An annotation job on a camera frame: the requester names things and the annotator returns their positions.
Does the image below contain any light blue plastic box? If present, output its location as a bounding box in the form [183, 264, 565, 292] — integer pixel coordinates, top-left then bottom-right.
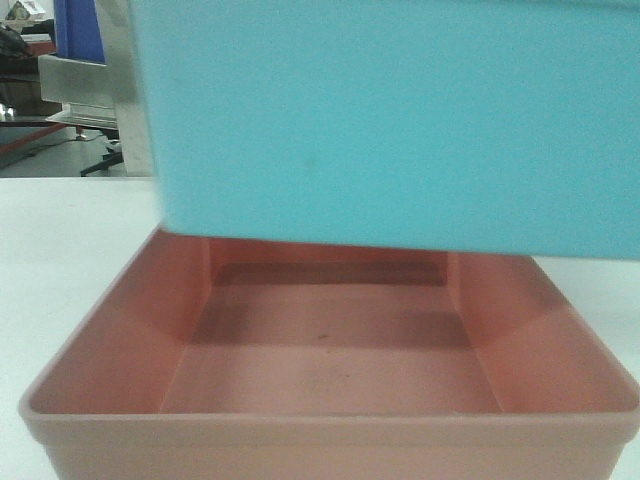
[127, 1, 639, 260]

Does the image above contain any pink plastic box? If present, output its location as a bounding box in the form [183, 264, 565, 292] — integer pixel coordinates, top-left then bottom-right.
[19, 230, 639, 479]

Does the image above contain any blue bin far left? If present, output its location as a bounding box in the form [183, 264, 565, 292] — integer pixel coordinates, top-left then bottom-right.
[54, 0, 105, 63]

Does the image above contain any stainless steel shelf frame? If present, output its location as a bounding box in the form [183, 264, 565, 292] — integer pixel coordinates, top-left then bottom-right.
[38, 1, 153, 176]

